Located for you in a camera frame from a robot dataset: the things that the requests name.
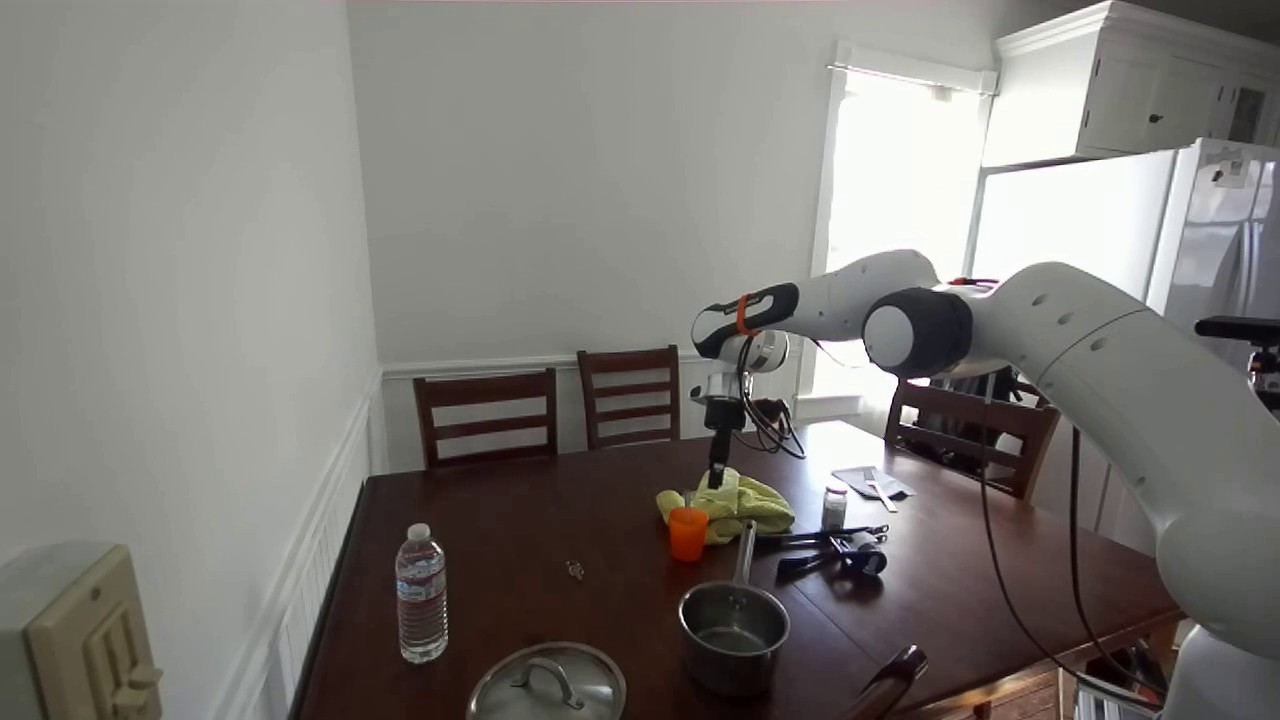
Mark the orange plastic cup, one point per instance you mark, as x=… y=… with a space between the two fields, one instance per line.
x=684 y=534

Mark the clear water bottle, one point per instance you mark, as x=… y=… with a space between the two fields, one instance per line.
x=420 y=597

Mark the wooden chair far side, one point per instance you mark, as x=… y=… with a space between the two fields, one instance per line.
x=486 y=419

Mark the yellow-green cloth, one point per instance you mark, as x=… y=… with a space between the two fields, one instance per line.
x=733 y=507

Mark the black tongs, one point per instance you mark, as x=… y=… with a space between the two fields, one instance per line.
x=851 y=552

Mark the white upper cabinet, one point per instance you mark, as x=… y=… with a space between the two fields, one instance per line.
x=1125 y=78

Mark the wooden chair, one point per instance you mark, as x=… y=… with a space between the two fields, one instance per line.
x=486 y=419
x=630 y=398

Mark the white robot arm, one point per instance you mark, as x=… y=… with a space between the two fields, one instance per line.
x=1192 y=441

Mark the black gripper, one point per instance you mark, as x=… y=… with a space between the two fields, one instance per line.
x=727 y=408

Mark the papers on table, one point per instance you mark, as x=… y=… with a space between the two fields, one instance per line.
x=875 y=485

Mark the steel saucepan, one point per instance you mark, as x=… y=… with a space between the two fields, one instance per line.
x=733 y=631

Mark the glass pot lid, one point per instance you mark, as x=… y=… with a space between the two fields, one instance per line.
x=550 y=681

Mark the beige wall light switch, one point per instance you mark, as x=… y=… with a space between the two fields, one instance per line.
x=72 y=640

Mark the white refrigerator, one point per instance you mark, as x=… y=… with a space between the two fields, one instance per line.
x=1184 y=230

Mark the spice jar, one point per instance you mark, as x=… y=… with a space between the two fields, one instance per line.
x=834 y=510

